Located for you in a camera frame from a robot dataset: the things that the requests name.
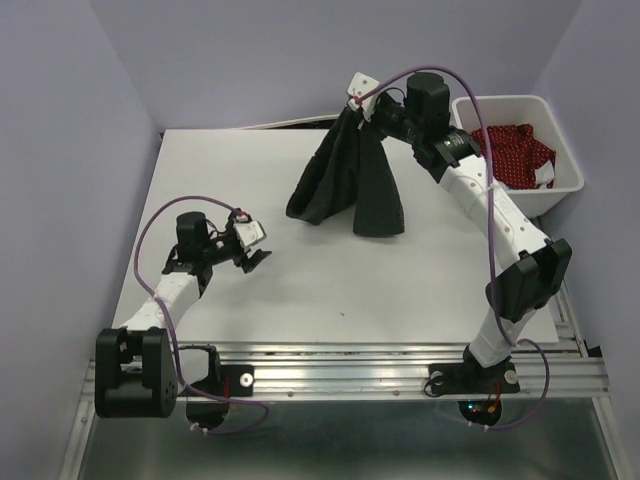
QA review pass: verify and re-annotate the dark grey dotted skirt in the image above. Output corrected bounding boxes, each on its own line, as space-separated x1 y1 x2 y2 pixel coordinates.
285 107 405 238

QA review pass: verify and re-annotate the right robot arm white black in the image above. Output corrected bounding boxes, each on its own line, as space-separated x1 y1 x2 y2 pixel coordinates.
354 71 572 390

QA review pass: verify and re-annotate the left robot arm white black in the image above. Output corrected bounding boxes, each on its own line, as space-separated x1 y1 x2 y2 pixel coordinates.
94 211 269 418

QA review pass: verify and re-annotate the red dotted skirt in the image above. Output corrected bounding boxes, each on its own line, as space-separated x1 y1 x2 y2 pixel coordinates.
487 124 556 169

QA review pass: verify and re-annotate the white plastic bin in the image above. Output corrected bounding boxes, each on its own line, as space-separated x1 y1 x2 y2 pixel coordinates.
477 95 585 218

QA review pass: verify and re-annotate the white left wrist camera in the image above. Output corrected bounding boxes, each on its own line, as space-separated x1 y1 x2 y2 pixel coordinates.
231 213 267 250

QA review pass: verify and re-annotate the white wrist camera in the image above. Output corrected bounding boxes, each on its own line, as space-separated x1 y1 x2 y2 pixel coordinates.
346 72 380 122
231 213 267 250

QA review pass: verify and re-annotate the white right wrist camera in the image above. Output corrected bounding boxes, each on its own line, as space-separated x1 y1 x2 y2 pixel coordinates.
346 72 380 122

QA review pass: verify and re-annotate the aluminium rail frame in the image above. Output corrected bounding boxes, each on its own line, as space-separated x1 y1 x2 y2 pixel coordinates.
79 342 612 401

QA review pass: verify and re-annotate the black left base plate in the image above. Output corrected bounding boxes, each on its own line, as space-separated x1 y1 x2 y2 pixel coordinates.
191 364 254 398

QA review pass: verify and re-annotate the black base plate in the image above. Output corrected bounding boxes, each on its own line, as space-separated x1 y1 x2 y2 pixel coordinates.
191 364 254 398
423 362 521 397

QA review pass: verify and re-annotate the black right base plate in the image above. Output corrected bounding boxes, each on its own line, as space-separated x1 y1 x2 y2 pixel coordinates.
423 362 521 397

